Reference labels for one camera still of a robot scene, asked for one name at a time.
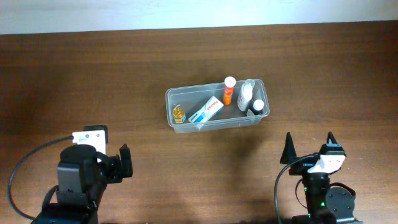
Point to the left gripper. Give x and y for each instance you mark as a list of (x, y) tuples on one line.
[(114, 168)]

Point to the dark bottle white cap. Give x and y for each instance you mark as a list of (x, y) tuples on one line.
[(257, 107)]

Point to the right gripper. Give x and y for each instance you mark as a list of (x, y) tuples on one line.
[(301, 166)]

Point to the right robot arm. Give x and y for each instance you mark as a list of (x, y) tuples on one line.
[(326, 202)]

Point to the small jar gold lid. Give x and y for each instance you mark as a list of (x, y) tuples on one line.
[(178, 114)]

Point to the white Panadol box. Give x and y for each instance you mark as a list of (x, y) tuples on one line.
[(207, 111)]

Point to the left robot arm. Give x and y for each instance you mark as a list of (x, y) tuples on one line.
[(83, 175)]

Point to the white spray bottle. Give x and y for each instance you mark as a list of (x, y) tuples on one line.
[(245, 94)]

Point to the orange tube white cap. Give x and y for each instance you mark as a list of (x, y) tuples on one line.
[(229, 84)]

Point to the clear plastic container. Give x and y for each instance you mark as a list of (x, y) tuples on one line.
[(192, 98)]

